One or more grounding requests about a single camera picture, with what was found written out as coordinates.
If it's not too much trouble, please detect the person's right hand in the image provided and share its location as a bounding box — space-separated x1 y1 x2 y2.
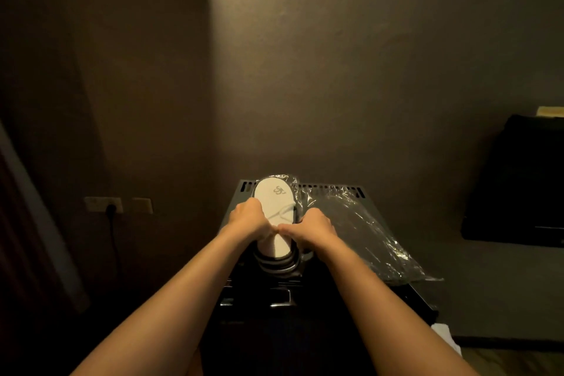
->
278 207 339 258

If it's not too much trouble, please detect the person's left hand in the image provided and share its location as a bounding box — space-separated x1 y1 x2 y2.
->
228 198 280 242

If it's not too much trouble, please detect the black television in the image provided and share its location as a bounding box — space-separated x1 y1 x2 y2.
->
461 114 564 249

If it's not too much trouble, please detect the white wall socket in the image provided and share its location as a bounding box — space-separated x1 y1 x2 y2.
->
85 197 124 214

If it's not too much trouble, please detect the clear plastic bag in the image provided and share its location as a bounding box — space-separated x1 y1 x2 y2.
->
267 174 444 285

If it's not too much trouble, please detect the white slipper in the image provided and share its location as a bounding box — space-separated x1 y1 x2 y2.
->
254 177 298 261

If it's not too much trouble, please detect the stack of slippers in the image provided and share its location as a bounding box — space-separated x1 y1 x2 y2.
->
252 243 314 278

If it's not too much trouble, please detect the black mini fridge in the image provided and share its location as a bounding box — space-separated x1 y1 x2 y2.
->
199 179 439 376

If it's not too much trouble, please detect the curtain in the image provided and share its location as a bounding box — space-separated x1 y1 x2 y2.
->
0 120 90 363

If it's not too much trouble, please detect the person's right forearm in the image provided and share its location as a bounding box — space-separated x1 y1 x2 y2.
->
315 236 480 376

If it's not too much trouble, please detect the white cloth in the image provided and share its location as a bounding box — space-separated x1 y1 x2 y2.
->
430 323 462 357

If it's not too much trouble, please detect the person's left forearm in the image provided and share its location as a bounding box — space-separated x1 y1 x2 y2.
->
70 227 257 376

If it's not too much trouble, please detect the black power plug cable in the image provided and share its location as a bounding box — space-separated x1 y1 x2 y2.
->
105 204 126 284

